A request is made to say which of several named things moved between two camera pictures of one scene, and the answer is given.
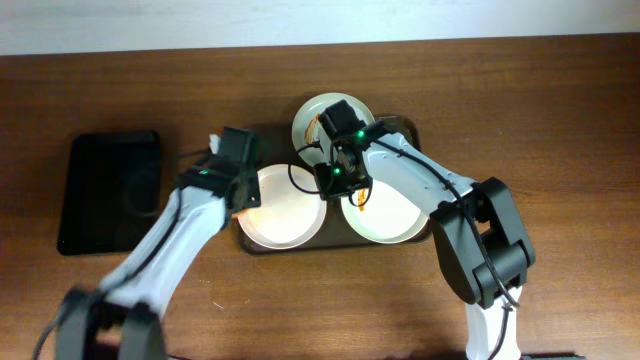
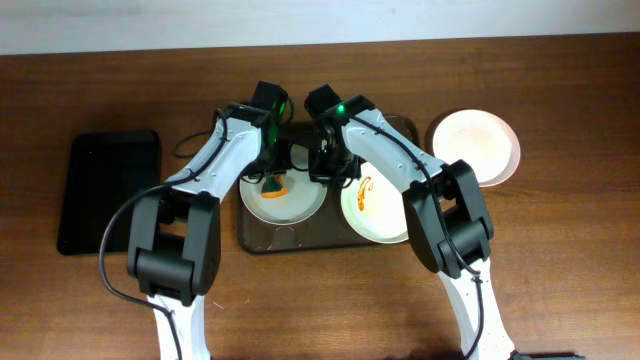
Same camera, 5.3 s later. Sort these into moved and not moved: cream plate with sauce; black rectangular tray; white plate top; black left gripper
Moved: black left gripper; white plate top
Not moved: cream plate with sauce; black rectangular tray
